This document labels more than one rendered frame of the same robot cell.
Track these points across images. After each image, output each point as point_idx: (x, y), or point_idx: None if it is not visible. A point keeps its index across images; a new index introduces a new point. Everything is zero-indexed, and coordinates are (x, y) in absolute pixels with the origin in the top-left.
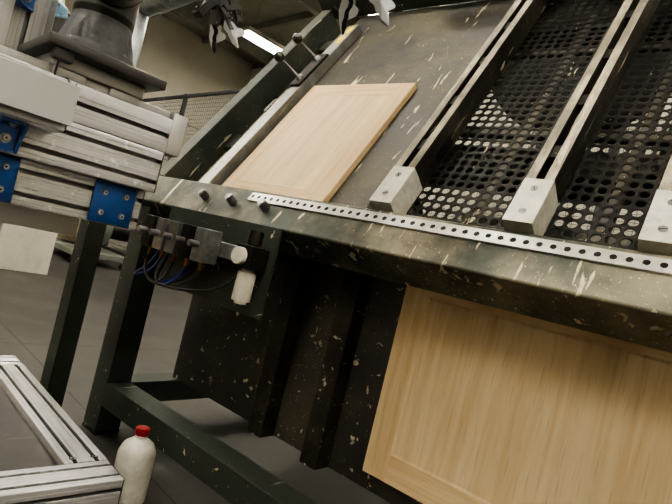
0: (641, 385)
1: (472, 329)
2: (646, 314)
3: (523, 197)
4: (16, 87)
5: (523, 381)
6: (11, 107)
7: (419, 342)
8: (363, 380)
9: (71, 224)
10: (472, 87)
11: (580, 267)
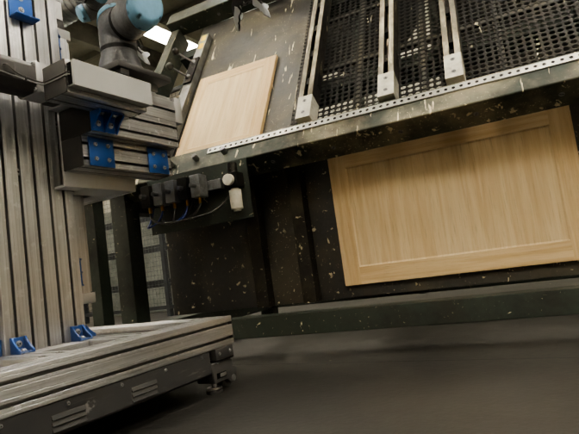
0: (472, 157)
1: (377, 172)
2: (463, 108)
3: (382, 83)
4: (127, 88)
5: (416, 185)
6: (124, 101)
7: (350, 195)
8: (323, 237)
9: (132, 183)
10: (319, 43)
11: (426, 102)
